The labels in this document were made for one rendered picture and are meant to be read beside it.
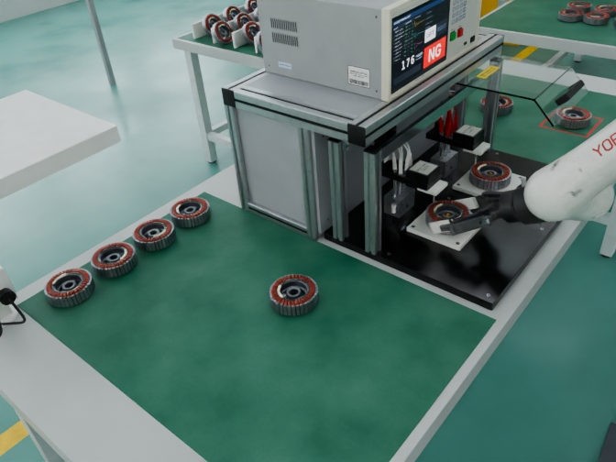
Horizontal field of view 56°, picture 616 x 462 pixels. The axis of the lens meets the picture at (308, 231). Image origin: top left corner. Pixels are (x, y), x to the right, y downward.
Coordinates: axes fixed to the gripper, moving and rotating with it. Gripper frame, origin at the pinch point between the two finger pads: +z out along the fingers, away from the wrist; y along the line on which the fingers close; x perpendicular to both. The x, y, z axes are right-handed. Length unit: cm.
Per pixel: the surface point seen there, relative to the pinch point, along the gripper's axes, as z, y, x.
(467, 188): 4.3, -17.4, 0.1
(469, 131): 0.7, -23.6, -13.8
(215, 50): 148, -72, -76
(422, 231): 4.2, 6.9, 0.1
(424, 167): 1.0, -0.3, -14.0
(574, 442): 4, -16, 90
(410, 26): -11.1, -0.1, -46.5
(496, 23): 59, -166, -27
